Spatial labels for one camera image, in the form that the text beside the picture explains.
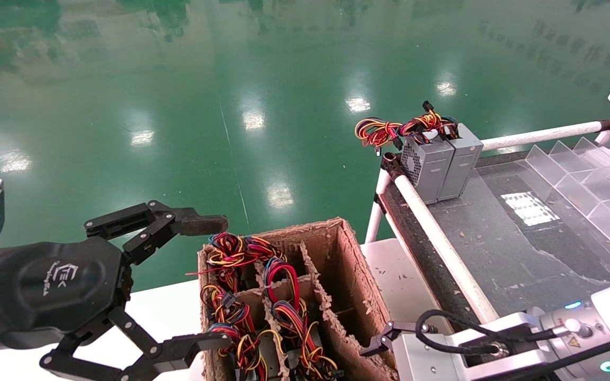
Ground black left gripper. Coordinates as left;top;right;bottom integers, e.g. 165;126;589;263
0;237;232;381

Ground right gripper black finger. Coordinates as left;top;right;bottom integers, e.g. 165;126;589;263
360;320;407;358

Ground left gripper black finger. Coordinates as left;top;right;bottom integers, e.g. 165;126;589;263
85;201;229;265

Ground brown divided cardboard box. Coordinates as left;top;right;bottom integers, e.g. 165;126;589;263
198;216;410;381

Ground white cart leg tube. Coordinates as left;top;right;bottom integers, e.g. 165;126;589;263
365;168;393;244

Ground clear acrylic divider tray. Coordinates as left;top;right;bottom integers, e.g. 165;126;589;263
525;137;610;270

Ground grey power supply with wires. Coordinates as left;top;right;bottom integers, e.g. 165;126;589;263
261;257;308;342
355;117;455;205
284;333;340;381
244;237;288;262
186;232;257;291
207;322;273;381
399;101;485;202

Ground multicoloured wire bundles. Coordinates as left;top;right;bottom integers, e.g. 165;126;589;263
201;283;255;334

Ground long white cart rail tube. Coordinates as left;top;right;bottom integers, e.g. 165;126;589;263
393;175;500;324

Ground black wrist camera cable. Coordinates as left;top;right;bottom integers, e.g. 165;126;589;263
415;310;568;356

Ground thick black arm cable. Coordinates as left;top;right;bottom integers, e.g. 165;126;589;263
501;343;610;381

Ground short white cart rail tube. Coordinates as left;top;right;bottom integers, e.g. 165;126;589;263
481;121;605;152

